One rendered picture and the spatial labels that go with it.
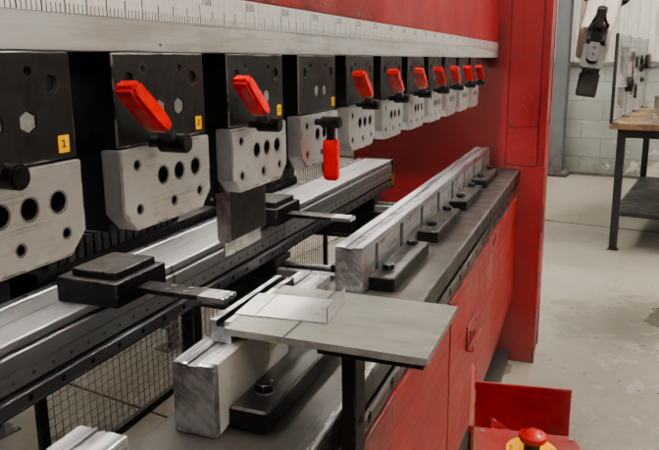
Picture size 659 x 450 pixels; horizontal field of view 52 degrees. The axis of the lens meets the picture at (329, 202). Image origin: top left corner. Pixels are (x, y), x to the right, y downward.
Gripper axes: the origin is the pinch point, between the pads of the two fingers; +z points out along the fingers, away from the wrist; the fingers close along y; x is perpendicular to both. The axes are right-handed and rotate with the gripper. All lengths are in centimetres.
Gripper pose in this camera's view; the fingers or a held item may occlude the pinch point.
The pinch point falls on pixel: (588, 77)
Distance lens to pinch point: 115.8
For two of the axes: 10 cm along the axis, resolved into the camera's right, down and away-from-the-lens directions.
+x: 9.2, 2.0, -3.3
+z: -2.8, 9.3, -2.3
